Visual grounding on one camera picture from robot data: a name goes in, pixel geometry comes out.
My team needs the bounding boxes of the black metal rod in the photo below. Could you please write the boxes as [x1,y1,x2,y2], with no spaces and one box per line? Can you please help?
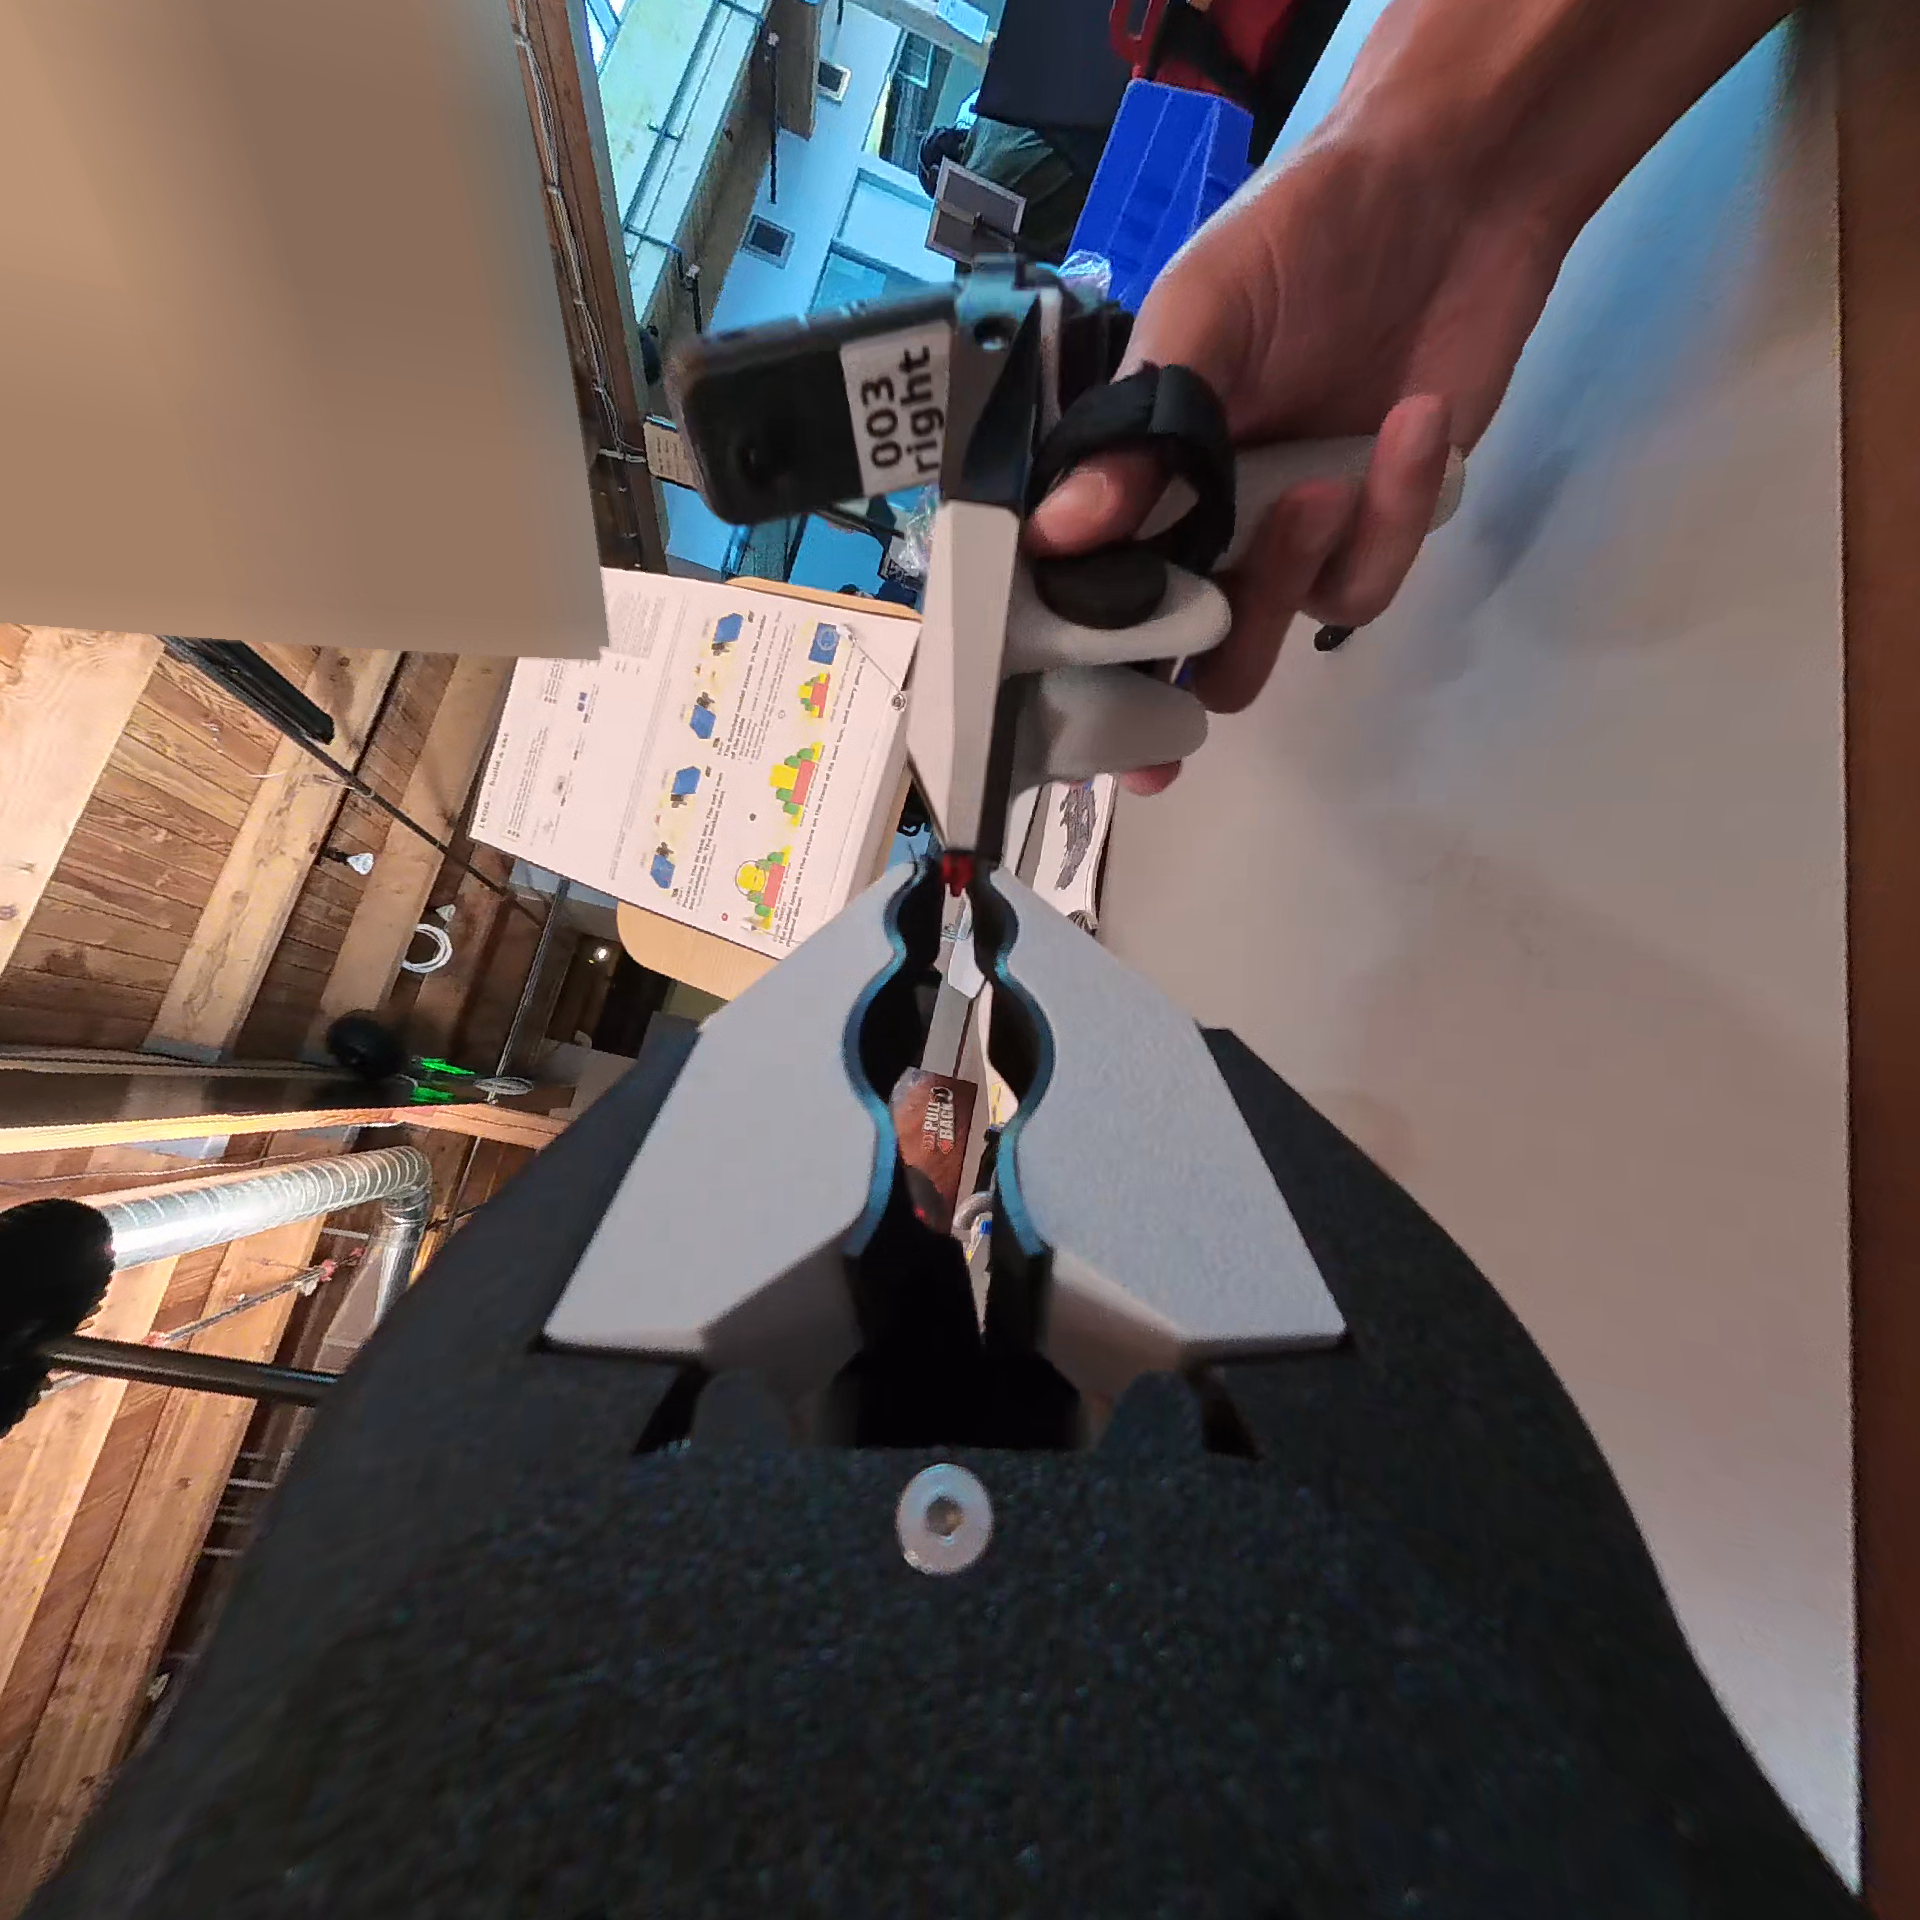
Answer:
[42,1333,341,1410]

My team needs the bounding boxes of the blue plastic bin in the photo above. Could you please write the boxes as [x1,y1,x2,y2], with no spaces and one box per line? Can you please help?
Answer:
[1067,75,1258,290]

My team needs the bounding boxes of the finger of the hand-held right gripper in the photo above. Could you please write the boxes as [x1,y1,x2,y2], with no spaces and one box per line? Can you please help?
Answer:
[904,499,1040,861]

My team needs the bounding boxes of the person's right forearm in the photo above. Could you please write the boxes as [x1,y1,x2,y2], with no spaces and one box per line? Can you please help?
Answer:
[1320,0,1802,251]

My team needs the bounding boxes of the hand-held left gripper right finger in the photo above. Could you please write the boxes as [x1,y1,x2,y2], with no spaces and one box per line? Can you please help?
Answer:
[971,874,1347,1416]

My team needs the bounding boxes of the silver metal duct pipe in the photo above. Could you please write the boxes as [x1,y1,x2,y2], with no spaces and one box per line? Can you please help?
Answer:
[66,1147,437,1353]

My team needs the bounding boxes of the plastic bag with brown label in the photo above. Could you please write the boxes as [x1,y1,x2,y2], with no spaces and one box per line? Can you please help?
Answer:
[887,1069,982,1240]

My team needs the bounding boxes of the person's right hand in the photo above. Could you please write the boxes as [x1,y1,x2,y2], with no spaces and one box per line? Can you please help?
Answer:
[1023,143,1595,801]

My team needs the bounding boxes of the red plastic container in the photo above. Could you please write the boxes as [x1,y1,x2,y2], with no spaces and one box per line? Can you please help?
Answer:
[1106,0,1351,96]

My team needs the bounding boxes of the black ceiling track rail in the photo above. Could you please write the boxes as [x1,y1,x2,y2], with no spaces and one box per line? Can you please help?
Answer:
[161,637,335,744]

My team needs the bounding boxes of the printed instruction sheet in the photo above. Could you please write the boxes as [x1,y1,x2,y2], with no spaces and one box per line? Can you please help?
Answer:
[468,567,922,962]

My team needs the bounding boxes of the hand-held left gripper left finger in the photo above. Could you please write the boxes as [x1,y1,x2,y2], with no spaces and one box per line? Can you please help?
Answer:
[542,866,923,1412]

